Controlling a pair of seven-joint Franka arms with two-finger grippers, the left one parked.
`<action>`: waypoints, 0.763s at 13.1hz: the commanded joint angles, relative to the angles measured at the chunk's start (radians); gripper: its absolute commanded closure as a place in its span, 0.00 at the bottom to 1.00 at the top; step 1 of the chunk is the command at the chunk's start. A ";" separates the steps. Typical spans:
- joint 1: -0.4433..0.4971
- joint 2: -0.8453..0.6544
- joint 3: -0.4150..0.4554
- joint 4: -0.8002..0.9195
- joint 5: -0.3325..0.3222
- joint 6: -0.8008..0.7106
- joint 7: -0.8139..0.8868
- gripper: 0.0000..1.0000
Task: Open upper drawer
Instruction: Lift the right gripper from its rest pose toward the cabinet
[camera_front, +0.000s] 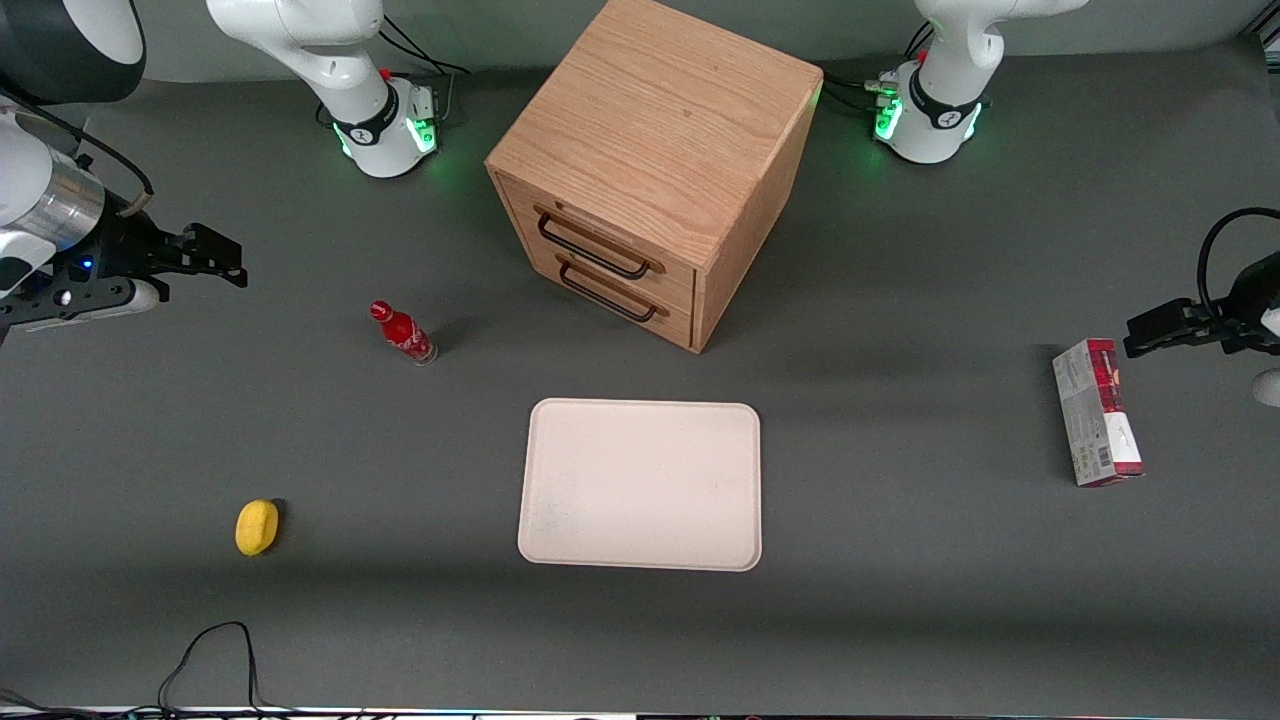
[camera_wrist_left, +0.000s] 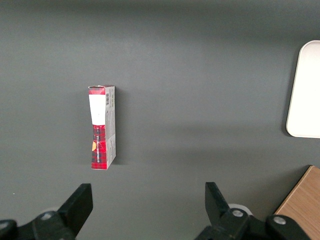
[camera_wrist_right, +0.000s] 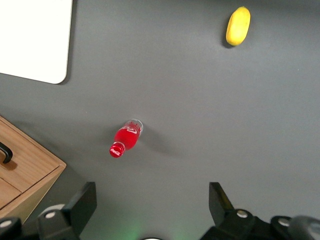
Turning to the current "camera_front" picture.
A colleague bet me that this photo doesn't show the oak drawer with tall front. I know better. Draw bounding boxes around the oak drawer with tall front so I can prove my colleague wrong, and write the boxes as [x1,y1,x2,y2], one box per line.
[520,236,697,350]

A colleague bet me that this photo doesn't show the black base cables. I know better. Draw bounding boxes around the black base cables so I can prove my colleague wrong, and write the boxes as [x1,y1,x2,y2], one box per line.
[820,18,937,113]
[316,14,473,129]

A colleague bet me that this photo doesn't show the grey and red carton box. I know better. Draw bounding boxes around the grey and red carton box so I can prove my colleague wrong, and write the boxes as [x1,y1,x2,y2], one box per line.
[1052,338,1145,489]

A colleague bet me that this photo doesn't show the black metal drawer handle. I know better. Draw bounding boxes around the black metal drawer handle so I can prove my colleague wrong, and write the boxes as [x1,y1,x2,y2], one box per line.
[537,205,667,281]
[556,255,670,325]

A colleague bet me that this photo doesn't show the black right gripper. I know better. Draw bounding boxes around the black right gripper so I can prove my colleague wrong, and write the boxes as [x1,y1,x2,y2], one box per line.
[0,213,249,333]

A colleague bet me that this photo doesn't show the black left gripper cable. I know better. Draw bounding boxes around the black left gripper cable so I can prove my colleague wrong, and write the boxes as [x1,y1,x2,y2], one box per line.
[1198,207,1280,323]

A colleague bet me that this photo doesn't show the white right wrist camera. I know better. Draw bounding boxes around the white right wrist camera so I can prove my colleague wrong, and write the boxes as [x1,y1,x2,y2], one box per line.
[72,280,168,321]

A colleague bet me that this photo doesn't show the yellow lemon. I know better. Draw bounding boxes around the yellow lemon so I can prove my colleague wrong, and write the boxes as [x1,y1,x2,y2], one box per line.
[235,499,280,557]

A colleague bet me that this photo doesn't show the oak wooden drawer cabinet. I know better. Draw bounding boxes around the oak wooden drawer cabinet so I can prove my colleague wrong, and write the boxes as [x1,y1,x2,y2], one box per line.
[485,0,824,355]

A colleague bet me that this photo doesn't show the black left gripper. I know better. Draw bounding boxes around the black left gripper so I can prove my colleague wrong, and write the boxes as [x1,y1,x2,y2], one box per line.
[1124,252,1280,360]

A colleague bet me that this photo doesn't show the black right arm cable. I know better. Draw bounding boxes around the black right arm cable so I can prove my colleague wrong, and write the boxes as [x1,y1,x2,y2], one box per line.
[0,88,155,219]

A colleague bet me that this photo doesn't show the red cola bottle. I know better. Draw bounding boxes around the red cola bottle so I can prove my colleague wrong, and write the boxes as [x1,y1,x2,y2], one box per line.
[369,299,439,367]

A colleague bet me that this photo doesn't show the black left base cables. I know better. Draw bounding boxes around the black left base cables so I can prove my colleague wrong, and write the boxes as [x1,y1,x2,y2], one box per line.
[820,18,937,113]

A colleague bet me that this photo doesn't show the beige rectangular tray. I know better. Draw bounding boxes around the beige rectangular tray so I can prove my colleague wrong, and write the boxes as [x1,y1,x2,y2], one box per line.
[517,398,763,573]

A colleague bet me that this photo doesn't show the black right base cables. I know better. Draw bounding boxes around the black right base cables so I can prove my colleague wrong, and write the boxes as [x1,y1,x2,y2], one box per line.
[316,14,473,129]

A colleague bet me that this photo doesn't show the oak drawer with shallow front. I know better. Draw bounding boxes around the oak drawer with shallow front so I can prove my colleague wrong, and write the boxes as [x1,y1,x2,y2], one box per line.
[497,172,698,313]

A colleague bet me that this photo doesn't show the thin black floor cable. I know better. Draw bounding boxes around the thin black floor cable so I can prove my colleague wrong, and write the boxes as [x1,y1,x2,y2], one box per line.
[0,621,371,720]

